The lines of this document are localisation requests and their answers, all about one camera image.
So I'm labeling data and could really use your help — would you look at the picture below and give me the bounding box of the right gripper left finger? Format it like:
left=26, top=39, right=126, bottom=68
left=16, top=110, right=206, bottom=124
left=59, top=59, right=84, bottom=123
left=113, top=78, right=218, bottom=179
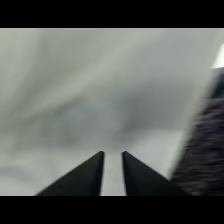
left=35, top=150, right=105, bottom=196

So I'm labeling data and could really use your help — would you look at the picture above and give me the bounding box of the white T-shirt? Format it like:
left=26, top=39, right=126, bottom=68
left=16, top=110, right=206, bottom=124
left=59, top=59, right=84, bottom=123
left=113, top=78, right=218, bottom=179
left=0, top=28, right=224, bottom=196

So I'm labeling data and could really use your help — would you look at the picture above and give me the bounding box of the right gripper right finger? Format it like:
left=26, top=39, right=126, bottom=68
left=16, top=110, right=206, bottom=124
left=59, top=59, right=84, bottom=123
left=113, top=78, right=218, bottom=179
left=121, top=150, right=185, bottom=196

